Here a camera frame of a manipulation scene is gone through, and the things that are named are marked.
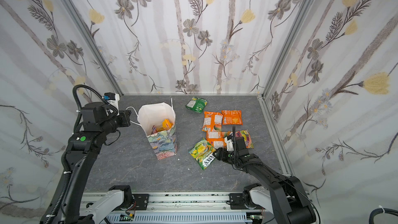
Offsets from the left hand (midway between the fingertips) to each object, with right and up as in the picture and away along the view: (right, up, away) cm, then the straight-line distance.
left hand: (128, 106), depth 69 cm
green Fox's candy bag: (+34, -26, +19) cm, 47 cm away
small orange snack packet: (+54, -7, +35) cm, 65 cm away
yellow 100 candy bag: (+13, -11, +18) cm, 25 cm away
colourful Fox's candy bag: (+62, -20, +26) cm, 70 cm away
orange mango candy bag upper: (+41, -10, +32) cm, 53 cm away
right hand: (+40, -25, +17) cm, 50 cm away
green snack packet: (+29, +2, +42) cm, 51 cm away
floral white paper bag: (+14, -18, +8) cm, 24 cm away
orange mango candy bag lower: (+43, -20, +24) cm, 53 cm away
